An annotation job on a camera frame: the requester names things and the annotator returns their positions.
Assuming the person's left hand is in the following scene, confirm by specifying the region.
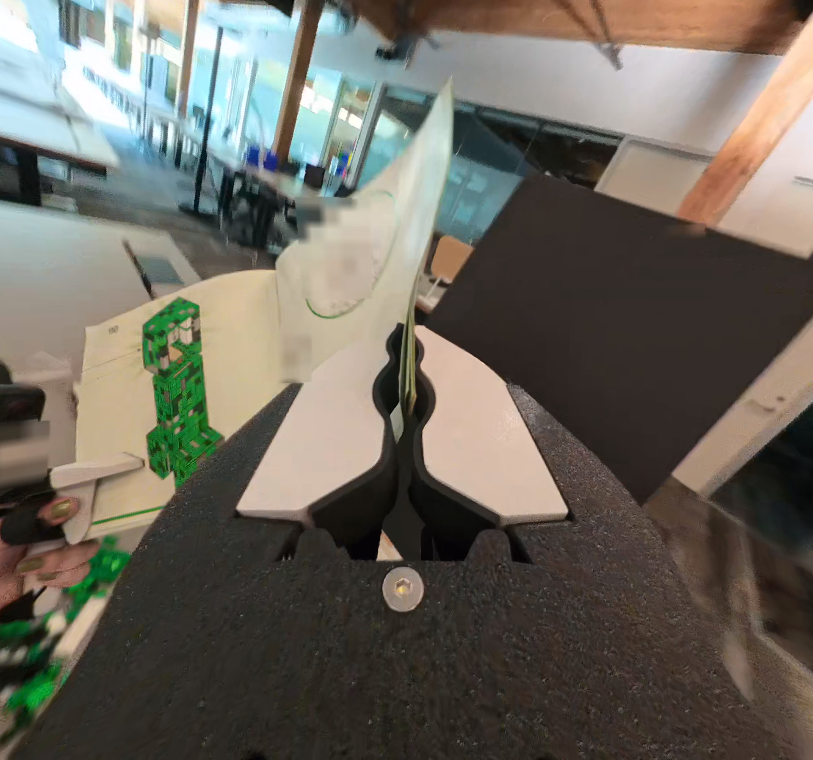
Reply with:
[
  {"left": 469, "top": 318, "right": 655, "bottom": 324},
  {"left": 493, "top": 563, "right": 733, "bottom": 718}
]
[{"left": 0, "top": 496, "right": 97, "bottom": 610}]

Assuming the wooden support post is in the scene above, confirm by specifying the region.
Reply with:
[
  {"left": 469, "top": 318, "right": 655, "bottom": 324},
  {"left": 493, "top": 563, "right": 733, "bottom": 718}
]
[
  {"left": 678, "top": 30, "right": 813, "bottom": 227},
  {"left": 272, "top": 0, "right": 326, "bottom": 160}
]

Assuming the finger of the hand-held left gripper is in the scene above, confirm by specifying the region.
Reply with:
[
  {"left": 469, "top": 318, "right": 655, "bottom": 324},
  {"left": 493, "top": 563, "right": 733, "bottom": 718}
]
[{"left": 50, "top": 453, "right": 145, "bottom": 546}]

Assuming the lego instruction booklet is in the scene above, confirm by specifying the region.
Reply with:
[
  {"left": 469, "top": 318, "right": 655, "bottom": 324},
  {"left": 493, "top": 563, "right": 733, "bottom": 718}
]
[{"left": 75, "top": 77, "right": 456, "bottom": 535}]

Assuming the pile of green lego pieces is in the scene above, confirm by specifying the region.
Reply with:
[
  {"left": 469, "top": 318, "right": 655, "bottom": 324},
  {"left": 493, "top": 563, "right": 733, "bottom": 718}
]
[{"left": 0, "top": 536, "right": 132, "bottom": 742}]

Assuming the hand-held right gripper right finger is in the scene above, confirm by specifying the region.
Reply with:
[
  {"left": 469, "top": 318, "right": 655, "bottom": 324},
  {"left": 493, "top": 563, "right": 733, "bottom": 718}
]
[{"left": 409, "top": 326, "right": 570, "bottom": 559}]

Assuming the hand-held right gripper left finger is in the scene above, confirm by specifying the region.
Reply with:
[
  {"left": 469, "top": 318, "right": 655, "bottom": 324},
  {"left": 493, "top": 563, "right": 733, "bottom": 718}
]
[{"left": 236, "top": 323, "right": 410, "bottom": 561}]

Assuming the white background table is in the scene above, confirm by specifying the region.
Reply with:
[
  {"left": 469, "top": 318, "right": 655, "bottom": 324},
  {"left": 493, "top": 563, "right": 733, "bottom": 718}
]
[{"left": 0, "top": 61, "right": 122, "bottom": 170}]

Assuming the black flat panel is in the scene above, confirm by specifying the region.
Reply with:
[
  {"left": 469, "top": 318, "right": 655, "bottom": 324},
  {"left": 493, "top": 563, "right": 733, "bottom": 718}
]
[{"left": 424, "top": 174, "right": 813, "bottom": 507}]

